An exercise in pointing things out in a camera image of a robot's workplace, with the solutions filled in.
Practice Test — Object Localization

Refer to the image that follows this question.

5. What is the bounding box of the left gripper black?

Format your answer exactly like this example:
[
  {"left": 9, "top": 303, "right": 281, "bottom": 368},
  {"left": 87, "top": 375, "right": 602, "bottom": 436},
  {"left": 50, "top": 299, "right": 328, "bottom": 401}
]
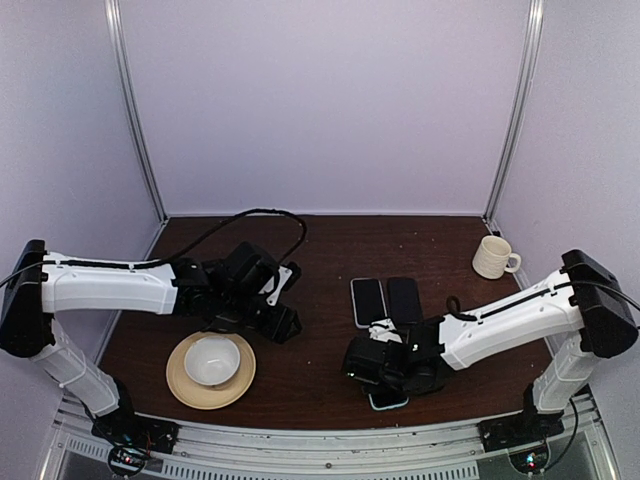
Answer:
[{"left": 218, "top": 290, "right": 302, "bottom": 344}]

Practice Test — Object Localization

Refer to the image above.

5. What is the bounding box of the light blue phone case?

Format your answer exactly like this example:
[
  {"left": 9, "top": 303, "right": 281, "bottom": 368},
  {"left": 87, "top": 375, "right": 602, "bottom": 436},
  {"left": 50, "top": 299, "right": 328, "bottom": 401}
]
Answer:
[{"left": 367, "top": 391, "right": 410, "bottom": 413}]

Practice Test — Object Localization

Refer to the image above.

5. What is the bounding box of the black smartphone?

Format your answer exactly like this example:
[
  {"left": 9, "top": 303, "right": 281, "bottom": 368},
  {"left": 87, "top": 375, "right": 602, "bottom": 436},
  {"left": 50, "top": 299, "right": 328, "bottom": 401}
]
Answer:
[{"left": 350, "top": 278, "right": 387, "bottom": 329}]

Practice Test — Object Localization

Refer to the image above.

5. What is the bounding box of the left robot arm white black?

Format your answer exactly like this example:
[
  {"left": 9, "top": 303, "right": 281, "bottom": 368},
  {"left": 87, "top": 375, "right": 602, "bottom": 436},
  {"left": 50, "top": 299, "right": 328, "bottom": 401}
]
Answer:
[{"left": 1, "top": 240, "right": 302, "bottom": 444}]

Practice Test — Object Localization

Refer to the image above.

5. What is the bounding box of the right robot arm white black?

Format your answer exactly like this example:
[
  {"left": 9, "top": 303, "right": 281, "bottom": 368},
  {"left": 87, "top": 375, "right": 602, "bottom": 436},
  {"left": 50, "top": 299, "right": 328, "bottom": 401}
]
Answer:
[{"left": 343, "top": 249, "right": 639, "bottom": 442}]

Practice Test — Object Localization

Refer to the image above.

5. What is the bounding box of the white ceramic bowl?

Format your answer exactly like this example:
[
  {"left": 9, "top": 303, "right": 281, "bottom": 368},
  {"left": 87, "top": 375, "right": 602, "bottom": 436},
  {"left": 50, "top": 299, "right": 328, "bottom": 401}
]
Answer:
[{"left": 184, "top": 336, "right": 241, "bottom": 386}]

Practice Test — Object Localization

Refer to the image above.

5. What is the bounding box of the tan round plate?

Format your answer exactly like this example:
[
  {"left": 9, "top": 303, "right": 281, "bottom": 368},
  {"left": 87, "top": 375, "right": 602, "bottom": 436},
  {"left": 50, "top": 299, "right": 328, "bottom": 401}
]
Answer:
[{"left": 166, "top": 332, "right": 257, "bottom": 410}]

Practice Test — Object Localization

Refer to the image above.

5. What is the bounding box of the cream ribbed mug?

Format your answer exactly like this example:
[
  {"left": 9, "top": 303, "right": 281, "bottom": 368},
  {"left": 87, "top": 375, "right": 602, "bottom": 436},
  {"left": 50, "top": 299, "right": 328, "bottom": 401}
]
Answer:
[{"left": 472, "top": 235, "right": 522, "bottom": 280}]

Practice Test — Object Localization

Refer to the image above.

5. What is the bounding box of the right circuit board with leds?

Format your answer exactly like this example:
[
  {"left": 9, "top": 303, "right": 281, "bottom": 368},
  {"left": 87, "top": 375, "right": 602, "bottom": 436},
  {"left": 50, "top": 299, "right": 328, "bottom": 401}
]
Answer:
[{"left": 509, "top": 445, "right": 550, "bottom": 475}]

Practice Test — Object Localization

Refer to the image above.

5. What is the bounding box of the circuit board with leds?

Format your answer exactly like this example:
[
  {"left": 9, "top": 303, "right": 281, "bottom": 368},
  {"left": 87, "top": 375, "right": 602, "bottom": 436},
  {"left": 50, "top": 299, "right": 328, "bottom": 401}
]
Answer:
[
  {"left": 509, "top": 445, "right": 550, "bottom": 475},
  {"left": 107, "top": 446, "right": 149, "bottom": 476}
]

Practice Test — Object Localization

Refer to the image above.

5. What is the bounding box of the left circuit board with leds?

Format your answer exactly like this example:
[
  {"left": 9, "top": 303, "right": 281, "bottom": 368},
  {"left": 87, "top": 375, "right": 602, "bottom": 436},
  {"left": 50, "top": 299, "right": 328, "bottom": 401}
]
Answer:
[{"left": 107, "top": 446, "right": 149, "bottom": 476}]

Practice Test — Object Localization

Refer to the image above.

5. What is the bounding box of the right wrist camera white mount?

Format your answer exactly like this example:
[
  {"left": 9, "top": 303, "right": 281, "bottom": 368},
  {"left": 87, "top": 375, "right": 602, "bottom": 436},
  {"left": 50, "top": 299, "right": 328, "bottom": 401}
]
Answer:
[{"left": 368, "top": 318, "right": 405, "bottom": 344}]

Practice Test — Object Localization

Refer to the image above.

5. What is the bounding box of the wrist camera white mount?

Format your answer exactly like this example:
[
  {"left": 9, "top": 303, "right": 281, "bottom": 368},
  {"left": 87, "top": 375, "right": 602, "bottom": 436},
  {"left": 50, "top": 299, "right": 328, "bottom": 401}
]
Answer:
[
  {"left": 368, "top": 318, "right": 405, "bottom": 344},
  {"left": 259, "top": 262, "right": 301, "bottom": 306}
]

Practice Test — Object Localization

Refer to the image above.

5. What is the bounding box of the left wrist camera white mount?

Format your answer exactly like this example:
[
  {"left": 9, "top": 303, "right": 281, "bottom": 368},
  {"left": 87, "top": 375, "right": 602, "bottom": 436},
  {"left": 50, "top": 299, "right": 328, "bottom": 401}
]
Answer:
[{"left": 259, "top": 262, "right": 301, "bottom": 306}]

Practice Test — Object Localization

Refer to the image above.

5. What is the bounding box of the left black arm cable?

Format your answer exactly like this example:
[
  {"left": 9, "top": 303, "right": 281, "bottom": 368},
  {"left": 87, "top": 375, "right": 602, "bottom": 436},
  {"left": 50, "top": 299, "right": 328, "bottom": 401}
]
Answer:
[{"left": 144, "top": 208, "right": 309, "bottom": 266}]

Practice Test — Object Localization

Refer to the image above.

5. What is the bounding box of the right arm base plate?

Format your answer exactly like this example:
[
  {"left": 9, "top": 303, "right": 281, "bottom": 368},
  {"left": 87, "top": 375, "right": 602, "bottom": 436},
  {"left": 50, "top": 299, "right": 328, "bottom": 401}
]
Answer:
[{"left": 478, "top": 412, "right": 565, "bottom": 452}]

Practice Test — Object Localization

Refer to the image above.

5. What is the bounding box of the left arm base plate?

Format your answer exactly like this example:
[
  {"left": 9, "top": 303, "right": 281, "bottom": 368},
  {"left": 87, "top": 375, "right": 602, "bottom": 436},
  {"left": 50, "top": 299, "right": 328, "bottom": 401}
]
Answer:
[{"left": 87, "top": 407, "right": 180, "bottom": 454}]

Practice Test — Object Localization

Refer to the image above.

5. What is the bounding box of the front aluminium rail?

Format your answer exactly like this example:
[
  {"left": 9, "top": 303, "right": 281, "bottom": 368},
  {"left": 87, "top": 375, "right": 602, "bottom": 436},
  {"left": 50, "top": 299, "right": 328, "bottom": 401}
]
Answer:
[{"left": 35, "top": 394, "right": 622, "bottom": 479}]

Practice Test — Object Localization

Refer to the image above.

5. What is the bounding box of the right aluminium frame post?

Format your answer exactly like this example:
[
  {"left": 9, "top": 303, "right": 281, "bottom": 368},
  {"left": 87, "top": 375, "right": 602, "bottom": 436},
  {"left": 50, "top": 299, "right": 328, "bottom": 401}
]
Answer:
[{"left": 482, "top": 0, "right": 545, "bottom": 231}]

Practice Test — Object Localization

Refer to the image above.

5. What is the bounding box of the aluminium frame post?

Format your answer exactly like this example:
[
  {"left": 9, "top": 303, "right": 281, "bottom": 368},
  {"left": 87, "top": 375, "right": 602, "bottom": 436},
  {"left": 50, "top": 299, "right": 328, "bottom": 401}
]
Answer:
[
  {"left": 482, "top": 0, "right": 545, "bottom": 231},
  {"left": 104, "top": 0, "right": 168, "bottom": 223}
]

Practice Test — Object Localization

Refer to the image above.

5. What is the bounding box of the left aluminium frame post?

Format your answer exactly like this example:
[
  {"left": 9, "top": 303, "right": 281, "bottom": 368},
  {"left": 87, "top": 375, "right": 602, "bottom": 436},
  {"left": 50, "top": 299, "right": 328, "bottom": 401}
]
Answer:
[{"left": 104, "top": 0, "right": 168, "bottom": 223}]

